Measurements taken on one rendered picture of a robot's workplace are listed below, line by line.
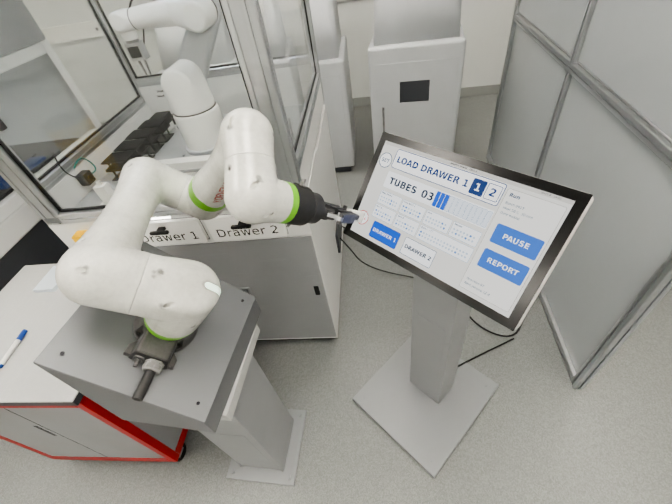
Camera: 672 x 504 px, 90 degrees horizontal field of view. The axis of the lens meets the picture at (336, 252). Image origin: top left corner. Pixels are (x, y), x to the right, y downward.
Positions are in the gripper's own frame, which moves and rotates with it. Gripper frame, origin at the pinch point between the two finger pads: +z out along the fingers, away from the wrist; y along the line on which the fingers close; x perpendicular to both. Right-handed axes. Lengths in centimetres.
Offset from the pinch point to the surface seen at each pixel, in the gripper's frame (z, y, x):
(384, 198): 3.7, -4.5, -7.4
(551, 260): 3.7, -46.8, -9.8
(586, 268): 102, -49, -8
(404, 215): 3.7, -12.3, -5.5
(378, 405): 58, -10, 83
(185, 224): -15, 59, 29
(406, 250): 3.7, -17.0, 2.4
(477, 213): 3.7, -29.3, -12.9
